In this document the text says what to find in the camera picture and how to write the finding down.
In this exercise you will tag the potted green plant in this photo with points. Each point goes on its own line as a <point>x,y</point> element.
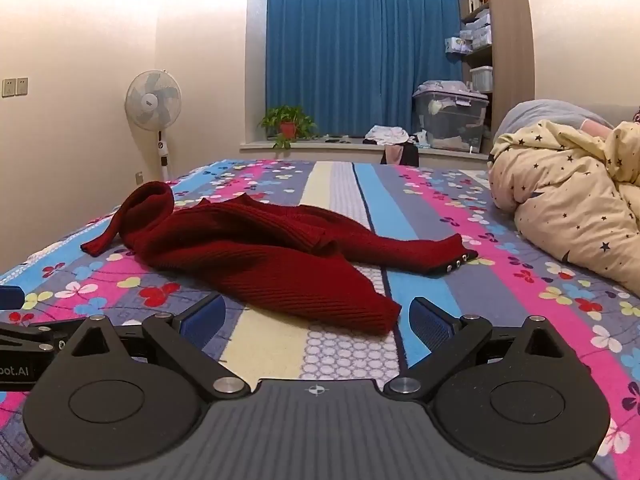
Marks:
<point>288,127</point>

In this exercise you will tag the floral striped fleece blanket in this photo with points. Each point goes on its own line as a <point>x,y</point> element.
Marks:
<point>350,195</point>

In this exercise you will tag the grey pillow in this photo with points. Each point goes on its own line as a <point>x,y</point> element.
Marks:
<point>540,115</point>

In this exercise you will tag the white standing fan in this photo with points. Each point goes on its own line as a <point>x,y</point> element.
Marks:
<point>152,100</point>

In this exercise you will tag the clear plastic storage bin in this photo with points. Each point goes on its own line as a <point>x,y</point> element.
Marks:
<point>450,115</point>

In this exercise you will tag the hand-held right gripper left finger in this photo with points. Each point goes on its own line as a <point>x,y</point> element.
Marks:
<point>201,321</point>

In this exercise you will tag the beige wall socket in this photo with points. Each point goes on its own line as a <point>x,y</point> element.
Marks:
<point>22,86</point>
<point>8,87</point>

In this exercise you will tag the blue curtain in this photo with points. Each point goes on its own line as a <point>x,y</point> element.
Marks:
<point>350,50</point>

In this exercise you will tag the row of books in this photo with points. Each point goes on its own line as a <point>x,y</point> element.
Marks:
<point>477,0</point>

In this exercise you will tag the black bag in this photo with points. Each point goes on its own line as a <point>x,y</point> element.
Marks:
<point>407,156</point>

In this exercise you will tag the wooden shelf cabinet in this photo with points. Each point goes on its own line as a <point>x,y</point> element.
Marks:
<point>510,35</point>

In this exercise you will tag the white clothes pile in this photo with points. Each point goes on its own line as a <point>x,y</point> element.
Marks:
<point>387,135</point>

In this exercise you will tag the white window sill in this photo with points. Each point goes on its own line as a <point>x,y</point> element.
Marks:
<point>340,146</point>

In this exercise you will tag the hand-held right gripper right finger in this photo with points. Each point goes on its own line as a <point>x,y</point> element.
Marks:
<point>429,318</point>

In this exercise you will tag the stack of white boxes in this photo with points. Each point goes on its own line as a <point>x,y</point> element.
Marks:
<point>481,30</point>

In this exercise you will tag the clear plastic shelf box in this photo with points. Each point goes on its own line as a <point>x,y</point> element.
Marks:
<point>482,79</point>

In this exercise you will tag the dark red knit sweater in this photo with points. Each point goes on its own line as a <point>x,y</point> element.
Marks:
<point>260,255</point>

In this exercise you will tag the cream spotted pillow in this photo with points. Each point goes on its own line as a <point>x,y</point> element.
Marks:
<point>575,200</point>

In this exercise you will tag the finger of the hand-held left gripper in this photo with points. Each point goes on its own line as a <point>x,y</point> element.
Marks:
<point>10,298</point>

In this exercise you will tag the white patterned carton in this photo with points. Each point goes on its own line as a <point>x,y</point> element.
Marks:
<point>458,45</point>

